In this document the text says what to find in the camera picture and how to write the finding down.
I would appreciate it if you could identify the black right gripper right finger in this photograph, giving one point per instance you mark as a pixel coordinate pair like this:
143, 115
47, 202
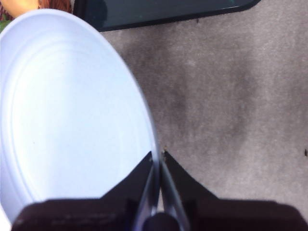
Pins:
240, 216

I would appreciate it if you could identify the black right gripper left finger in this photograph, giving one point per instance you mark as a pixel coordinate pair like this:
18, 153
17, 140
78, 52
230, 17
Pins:
84, 214

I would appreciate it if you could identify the blue round plate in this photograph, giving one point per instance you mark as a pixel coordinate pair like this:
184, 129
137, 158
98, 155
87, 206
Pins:
72, 96

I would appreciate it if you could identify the brown woven wicker basket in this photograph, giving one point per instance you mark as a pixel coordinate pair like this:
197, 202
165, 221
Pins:
57, 4

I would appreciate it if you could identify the yellow-brown potato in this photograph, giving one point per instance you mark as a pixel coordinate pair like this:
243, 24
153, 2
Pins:
21, 4

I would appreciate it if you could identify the black rectangular tray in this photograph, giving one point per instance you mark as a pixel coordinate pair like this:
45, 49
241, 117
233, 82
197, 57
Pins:
168, 9

